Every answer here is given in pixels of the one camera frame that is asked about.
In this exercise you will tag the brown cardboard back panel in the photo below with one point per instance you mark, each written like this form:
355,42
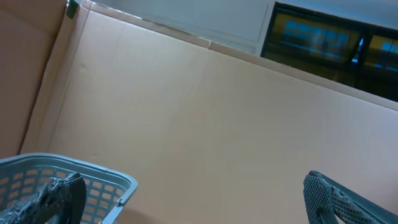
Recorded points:
211,134

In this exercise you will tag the grey plastic mesh basket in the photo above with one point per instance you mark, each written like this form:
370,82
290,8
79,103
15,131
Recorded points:
108,191

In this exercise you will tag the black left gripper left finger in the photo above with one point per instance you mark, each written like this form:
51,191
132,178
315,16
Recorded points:
62,201

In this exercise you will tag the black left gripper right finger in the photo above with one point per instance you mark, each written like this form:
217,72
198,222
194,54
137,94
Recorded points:
327,201

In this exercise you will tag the dark framed window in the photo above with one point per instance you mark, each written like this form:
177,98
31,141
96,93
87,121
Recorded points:
356,54

